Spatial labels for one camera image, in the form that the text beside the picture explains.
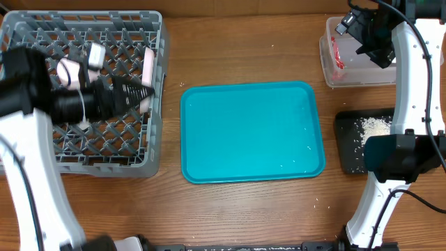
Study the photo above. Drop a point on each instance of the large white plate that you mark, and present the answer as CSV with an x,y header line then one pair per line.
x,y
146,77

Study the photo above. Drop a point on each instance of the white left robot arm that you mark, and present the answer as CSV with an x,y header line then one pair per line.
x,y
30,108

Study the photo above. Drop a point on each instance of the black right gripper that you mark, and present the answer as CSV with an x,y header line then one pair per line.
x,y
353,24

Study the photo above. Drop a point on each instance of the pile of rice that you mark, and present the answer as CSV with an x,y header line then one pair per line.
x,y
364,128

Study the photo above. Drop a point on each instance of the red snack wrapper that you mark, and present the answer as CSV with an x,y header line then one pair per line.
x,y
339,63

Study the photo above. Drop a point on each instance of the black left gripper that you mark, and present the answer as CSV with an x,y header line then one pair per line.
x,y
105,100

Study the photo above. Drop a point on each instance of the grey plastic dish rack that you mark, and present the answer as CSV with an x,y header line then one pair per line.
x,y
128,146

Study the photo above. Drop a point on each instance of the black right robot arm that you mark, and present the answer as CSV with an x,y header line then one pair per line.
x,y
410,34

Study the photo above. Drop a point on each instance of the small pink bowl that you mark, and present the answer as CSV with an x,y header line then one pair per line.
x,y
74,74

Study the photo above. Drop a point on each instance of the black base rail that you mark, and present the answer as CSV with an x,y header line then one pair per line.
x,y
244,248

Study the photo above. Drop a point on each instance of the clear plastic bin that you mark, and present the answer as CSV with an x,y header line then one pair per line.
x,y
359,69

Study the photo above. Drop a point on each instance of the black tray bin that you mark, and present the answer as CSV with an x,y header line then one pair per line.
x,y
343,129

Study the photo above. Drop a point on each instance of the teal serving tray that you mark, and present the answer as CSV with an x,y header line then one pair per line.
x,y
250,132

